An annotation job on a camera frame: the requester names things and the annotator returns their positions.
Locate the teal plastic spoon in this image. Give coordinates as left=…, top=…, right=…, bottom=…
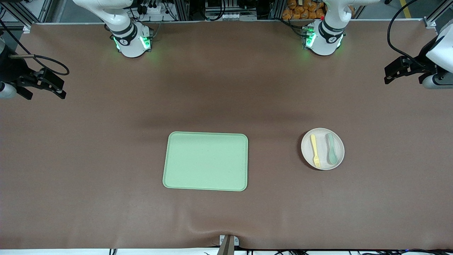
left=326, top=133, right=338, bottom=165

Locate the cream round plate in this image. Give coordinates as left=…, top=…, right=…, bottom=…
left=301, top=128, right=345, bottom=171

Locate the yellow plastic fork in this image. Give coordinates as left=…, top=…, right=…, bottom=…
left=310, top=134, right=321, bottom=169

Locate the orange packaged items pile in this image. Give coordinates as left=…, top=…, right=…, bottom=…
left=282, top=0, right=326, bottom=20

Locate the white power strip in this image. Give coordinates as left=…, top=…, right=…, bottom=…
left=140, top=4, right=167, bottom=15

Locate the mint green rectangular tray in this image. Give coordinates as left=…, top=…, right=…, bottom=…
left=162, top=131, right=248, bottom=192

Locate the brown table cover mat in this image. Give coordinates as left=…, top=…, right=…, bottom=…
left=0, top=21, right=453, bottom=250

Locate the white terminal block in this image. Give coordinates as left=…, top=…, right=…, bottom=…
left=205, top=12, right=236, bottom=21

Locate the metal table edge clamp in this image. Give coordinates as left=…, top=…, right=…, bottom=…
left=217, top=234, right=240, bottom=255

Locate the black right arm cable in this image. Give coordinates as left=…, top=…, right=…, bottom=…
left=0, top=19, right=70, bottom=76

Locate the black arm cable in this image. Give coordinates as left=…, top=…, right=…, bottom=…
left=0, top=19, right=70, bottom=76
left=387, top=0, right=425, bottom=66

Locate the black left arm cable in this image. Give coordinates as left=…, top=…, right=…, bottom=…
left=387, top=0, right=425, bottom=66

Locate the aluminium frame profile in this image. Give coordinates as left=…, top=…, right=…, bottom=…
left=0, top=0, right=32, bottom=33
left=423, top=0, right=453, bottom=29

